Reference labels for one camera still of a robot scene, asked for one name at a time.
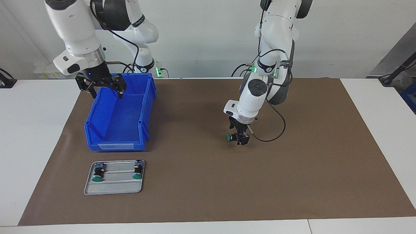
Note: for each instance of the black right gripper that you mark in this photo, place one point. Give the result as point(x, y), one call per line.
point(96, 75)

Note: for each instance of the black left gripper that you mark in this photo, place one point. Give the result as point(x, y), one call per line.
point(240, 126)

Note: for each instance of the green push button switch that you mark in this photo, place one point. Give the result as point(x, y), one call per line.
point(229, 137)
point(97, 172)
point(138, 170)

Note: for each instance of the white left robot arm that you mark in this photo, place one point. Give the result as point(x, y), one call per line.
point(256, 94)

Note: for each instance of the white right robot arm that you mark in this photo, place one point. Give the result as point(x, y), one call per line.
point(74, 29)

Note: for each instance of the blue plastic storage bin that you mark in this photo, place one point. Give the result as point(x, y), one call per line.
point(120, 120)

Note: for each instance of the brown table mat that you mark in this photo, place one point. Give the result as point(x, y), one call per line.
point(260, 185)

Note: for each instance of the white background boxes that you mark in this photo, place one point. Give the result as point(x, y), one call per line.
point(45, 71)

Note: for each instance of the grey metal tray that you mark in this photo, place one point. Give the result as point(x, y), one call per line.
point(113, 187)

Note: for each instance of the black stand leg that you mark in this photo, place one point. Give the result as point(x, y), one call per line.
point(398, 70)

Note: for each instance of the blue crate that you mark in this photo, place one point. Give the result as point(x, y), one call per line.
point(410, 97)

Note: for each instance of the black clamp mount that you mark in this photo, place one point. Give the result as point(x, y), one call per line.
point(6, 81)

